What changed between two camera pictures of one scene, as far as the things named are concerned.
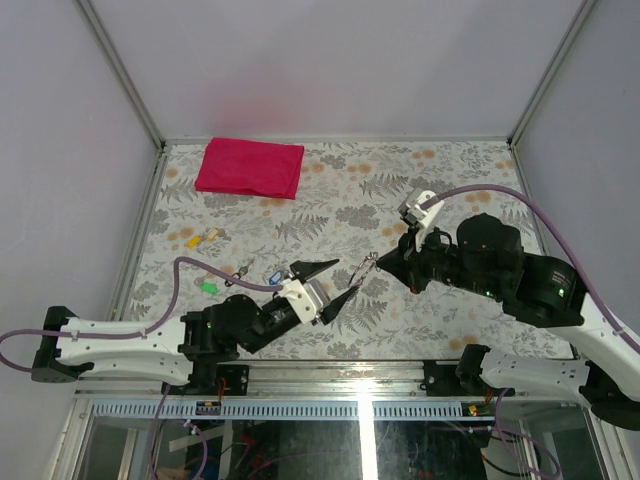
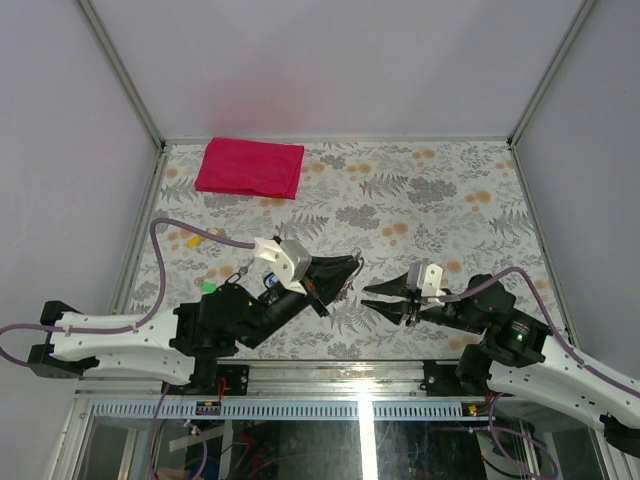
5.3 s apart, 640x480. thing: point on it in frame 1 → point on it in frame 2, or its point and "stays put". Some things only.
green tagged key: x=209 y=287 stays put
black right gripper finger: x=396 y=263 → x=392 y=310
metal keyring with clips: x=364 y=268 → x=349 y=283
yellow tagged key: x=192 y=242 stays put
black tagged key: x=241 y=272 stays put
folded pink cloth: x=251 y=167 stays put
